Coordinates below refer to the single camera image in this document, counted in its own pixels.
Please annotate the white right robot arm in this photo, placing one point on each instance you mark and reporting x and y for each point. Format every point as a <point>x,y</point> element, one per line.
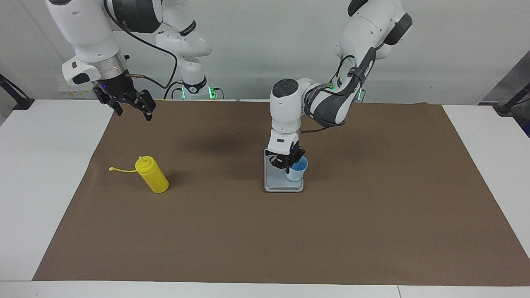
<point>89,33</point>

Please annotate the white box with yellow labels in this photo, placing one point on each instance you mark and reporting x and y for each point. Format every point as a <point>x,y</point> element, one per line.
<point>76,93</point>

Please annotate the brown paper table mat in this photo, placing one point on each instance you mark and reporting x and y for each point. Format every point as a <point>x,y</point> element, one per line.
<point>248,236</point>

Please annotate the silver digital kitchen scale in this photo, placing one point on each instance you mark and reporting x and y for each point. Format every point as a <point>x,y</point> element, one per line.
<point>275,180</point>

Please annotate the light blue plastic cup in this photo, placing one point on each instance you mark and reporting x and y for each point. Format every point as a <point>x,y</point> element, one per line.
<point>297,173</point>

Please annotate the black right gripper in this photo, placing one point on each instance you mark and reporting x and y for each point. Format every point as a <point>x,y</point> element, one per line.
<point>118,89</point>

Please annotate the yellow squeeze bottle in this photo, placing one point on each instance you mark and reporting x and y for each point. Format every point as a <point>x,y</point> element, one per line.
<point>154,176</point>

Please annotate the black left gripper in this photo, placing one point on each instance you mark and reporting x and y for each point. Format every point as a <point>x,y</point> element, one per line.
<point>281,155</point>

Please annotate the black clamp stand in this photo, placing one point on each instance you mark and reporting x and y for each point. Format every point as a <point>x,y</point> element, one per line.
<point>18,99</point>
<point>511,104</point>

